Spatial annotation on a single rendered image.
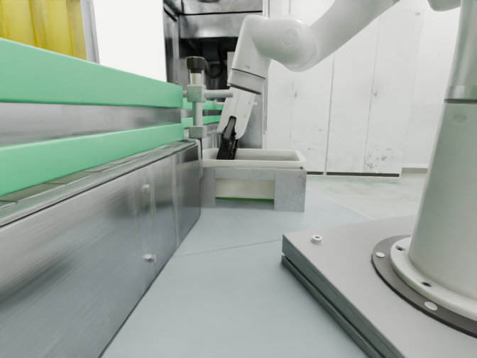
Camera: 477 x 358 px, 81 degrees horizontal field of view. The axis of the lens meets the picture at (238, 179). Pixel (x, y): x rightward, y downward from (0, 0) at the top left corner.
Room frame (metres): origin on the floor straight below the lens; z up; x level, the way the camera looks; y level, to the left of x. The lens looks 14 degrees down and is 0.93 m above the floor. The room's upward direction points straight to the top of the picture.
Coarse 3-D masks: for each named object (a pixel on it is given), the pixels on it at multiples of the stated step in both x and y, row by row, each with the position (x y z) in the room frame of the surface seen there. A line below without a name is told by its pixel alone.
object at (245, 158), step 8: (208, 152) 0.65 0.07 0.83; (216, 152) 0.66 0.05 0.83; (240, 152) 0.65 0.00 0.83; (248, 152) 0.65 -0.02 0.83; (256, 152) 0.65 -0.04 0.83; (264, 152) 0.64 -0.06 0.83; (272, 152) 0.64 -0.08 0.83; (280, 152) 0.64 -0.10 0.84; (288, 152) 0.64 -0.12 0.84; (296, 152) 0.60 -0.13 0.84; (208, 160) 0.50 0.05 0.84; (216, 160) 0.50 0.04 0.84; (224, 160) 0.50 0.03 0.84; (232, 160) 0.50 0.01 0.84; (240, 160) 0.65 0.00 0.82; (248, 160) 0.65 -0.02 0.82; (256, 160) 0.64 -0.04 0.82; (264, 160) 0.64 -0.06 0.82; (272, 160) 0.64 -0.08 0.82; (280, 160) 0.64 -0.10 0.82; (288, 160) 0.63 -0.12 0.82; (296, 160) 0.57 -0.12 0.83; (304, 160) 0.50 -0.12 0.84; (272, 168) 0.49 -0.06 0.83; (280, 168) 0.49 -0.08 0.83; (288, 168) 0.49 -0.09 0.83; (296, 168) 0.49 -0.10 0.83
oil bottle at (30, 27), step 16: (0, 0) 0.28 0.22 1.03; (16, 0) 0.30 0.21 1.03; (32, 0) 0.31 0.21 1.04; (16, 16) 0.29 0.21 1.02; (32, 16) 0.31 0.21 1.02; (48, 16) 0.34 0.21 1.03; (16, 32) 0.29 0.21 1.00; (32, 32) 0.31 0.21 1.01; (48, 32) 0.33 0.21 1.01; (48, 48) 0.33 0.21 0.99
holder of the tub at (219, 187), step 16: (208, 176) 0.50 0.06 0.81; (224, 176) 0.49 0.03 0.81; (240, 176) 0.49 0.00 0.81; (256, 176) 0.49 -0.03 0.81; (272, 176) 0.48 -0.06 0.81; (288, 176) 0.48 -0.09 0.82; (304, 176) 0.48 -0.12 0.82; (208, 192) 0.50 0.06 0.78; (224, 192) 0.50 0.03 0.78; (240, 192) 0.49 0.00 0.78; (256, 192) 0.49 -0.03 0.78; (272, 192) 0.48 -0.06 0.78; (288, 192) 0.48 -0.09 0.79; (304, 192) 0.47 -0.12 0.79; (240, 208) 0.49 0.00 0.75; (256, 208) 0.49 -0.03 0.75; (272, 208) 0.48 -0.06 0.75; (288, 208) 0.48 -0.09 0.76; (304, 208) 0.47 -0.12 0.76
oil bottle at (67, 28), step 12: (48, 0) 0.34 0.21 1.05; (60, 0) 0.36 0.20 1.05; (72, 0) 0.38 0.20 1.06; (48, 12) 0.34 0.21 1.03; (60, 12) 0.35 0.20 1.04; (72, 12) 0.37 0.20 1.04; (60, 24) 0.35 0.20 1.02; (72, 24) 0.37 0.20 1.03; (60, 36) 0.35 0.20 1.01; (72, 36) 0.37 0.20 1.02; (60, 48) 0.35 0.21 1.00; (72, 48) 0.37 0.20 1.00; (84, 48) 0.39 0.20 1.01
